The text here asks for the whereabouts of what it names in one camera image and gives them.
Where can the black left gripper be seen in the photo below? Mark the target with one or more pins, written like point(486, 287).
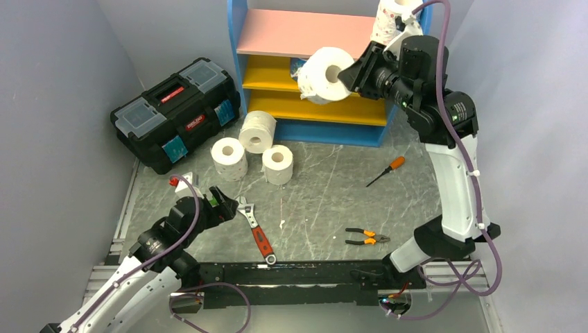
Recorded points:
point(225, 211)

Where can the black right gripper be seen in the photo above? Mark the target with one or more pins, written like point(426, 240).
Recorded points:
point(358, 76)

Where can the white roll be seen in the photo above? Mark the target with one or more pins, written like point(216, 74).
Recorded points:
point(257, 132)
point(277, 164)
point(229, 159)
point(318, 80)

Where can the pink patterned paper towel roll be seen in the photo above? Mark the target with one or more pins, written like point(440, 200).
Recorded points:
point(384, 28)

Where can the blue roll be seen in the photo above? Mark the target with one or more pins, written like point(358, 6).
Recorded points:
point(295, 66)

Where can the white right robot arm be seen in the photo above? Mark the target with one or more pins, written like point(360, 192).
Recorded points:
point(446, 123)

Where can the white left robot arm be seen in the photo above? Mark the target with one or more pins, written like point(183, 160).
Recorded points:
point(156, 266)

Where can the blue shelf with coloured boards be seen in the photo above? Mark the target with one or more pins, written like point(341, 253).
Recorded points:
point(264, 42)

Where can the red adjustable wrench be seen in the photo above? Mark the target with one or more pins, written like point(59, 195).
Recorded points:
point(261, 240)

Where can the black plastic toolbox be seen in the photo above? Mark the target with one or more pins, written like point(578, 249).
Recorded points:
point(172, 119)

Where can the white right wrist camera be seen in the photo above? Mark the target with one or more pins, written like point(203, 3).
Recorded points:
point(409, 27)

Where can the orange handled screwdriver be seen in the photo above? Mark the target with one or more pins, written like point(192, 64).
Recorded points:
point(395, 164)

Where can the orange handled pliers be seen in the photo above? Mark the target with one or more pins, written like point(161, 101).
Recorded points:
point(372, 238)

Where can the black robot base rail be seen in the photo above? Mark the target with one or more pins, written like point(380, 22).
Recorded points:
point(362, 282)

